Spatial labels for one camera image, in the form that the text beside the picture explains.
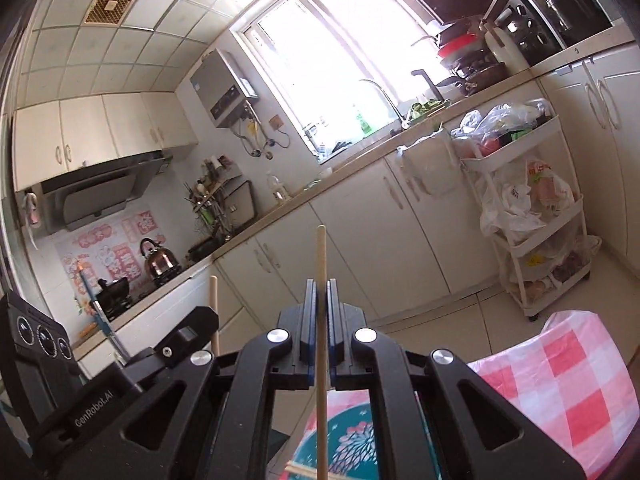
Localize blue handled mop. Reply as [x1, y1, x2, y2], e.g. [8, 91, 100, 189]
[79, 267, 123, 366]

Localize pink wall stickers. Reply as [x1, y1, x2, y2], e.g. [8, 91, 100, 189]
[55, 210, 156, 306]

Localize ceiling vent grille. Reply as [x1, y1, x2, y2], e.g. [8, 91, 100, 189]
[84, 0, 140, 26]

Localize clear plastic bottle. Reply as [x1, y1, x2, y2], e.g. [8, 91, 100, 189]
[267, 171, 288, 203]

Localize white plastic bag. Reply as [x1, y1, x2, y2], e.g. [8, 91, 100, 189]
[480, 160, 576, 236]

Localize chrome faucet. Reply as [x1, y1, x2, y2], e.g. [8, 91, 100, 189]
[357, 79, 408, 128]

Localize grey tray with dark rim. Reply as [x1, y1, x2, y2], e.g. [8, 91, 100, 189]
[222, 180, 258, 226]

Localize kitchen window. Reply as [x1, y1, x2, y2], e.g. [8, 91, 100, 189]
[235, 0, 446, 161]

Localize grey water heater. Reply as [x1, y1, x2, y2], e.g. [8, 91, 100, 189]
[189, 49, 260, 129]

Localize cream wall cabinets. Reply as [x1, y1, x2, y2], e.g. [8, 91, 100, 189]
[12, 91, 199, 192]

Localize black wok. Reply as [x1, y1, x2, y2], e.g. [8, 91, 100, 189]
[95, 280, 133, 318]

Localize black cooking pot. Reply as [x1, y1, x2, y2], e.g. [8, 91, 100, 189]
[545, 0, 613, 36]

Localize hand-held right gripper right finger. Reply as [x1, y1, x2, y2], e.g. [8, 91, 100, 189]
[327, 280, 586, 480]

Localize black tap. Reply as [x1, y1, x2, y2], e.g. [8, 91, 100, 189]
[411, 69, 446, 103]

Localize cream double-door cabinet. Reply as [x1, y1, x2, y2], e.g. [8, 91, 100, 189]
[540, 42, 640, 286]

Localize grey range hood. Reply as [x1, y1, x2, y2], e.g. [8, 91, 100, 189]
[37, 150, 173, 236]

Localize kitchen utensil rack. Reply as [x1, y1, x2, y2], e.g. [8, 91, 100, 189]
[184, 157, 241, 241]

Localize black flat tray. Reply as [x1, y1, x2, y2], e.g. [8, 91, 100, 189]
[412, 0, 483, 26]

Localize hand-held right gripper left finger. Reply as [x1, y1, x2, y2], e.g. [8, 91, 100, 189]
[55, 280, 318, 480]

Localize long wooden chopstick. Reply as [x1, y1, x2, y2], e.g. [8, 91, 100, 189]
[209, 276, 221, 356]
[316, 226, 330, 480]

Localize teal plastic basket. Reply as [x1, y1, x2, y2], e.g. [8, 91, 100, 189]
[291, 392, 386, 480]

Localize metal kettle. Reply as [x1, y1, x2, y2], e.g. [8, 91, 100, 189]
[139, 238, 180, 278]

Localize cream base cabinets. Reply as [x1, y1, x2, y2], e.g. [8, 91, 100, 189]
[75, 125, 506, 376]

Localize stack of pots and pans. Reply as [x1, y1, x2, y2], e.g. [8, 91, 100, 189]
[432, 17, 508, 96]

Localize clear plastic bag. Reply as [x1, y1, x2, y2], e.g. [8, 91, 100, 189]
[451, 100, 553, 158]

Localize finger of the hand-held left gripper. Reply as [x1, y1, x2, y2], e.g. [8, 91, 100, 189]
[122, 305, 221, 392]

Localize white trolley cart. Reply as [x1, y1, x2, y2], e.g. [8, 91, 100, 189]
[460, 112, 593, 321]

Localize black toaster oven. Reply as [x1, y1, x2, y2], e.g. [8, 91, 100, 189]
[492, 0, 566, 66]

